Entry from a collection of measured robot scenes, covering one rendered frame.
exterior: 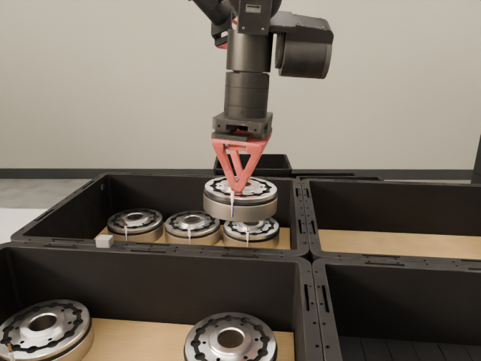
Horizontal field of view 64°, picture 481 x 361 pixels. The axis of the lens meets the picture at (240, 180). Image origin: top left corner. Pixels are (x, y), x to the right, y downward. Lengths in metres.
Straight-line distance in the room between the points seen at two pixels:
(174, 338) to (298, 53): 0.38
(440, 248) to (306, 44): 0.46
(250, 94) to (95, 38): 3.22
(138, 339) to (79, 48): 3.32
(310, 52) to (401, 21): 3.21
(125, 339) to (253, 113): 0.32
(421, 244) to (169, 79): 2.97
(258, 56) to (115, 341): 0.39
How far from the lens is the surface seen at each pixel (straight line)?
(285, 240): 0.73
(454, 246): 0.81
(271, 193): 0.52
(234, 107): 0.49
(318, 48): 0.50
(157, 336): 0.53
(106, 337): 0.54
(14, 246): 0.58
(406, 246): 0.77
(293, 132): 3.55
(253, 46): 0.48
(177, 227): 0.72
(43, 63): 3.85
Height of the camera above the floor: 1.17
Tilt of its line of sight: 19 degrees down
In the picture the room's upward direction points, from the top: straight up
